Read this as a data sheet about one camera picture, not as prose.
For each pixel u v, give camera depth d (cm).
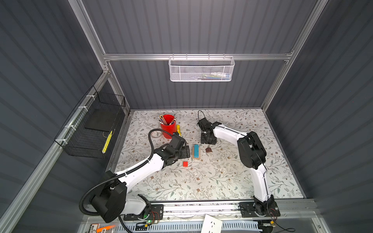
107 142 69
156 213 72
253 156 57
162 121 96
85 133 72
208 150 96
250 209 72
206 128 81
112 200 41
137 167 49
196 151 94
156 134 105
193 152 93
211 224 67
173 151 64
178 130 105
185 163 91
